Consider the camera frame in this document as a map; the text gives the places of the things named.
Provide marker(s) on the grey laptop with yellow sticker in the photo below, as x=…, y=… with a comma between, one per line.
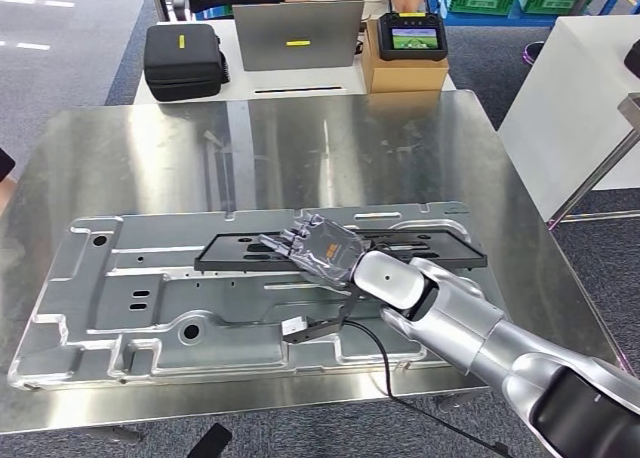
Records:
x=300, y=38

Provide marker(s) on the black plastic frame part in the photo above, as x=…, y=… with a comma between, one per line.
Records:
x=225, y=253

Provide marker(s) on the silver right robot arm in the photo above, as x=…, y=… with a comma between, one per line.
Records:
x=460, y=322

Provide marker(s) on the black controller with screen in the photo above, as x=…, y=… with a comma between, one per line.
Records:
x=412, y=38

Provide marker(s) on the small stainless steel table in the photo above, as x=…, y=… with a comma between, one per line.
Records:
x=600, y=170

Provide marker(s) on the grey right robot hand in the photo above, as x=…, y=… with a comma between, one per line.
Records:
x=330, y=250

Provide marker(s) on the plain black case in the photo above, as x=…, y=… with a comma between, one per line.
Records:
x=633, y=59

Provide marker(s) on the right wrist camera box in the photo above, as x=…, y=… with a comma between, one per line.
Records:
x=300, y=328

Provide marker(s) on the large stamped metal panel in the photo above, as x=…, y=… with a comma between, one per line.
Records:
x=150, y=289

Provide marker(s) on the brown cardboard box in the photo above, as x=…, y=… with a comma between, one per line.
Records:
x=400, y=76

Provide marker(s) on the white side table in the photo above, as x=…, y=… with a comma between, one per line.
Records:
x=564, y=110

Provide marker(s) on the stainless steel workbench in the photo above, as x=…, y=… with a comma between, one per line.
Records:
x=300, y=150

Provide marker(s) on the black zip case yellow label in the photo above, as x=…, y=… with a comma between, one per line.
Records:
x=183, y=64

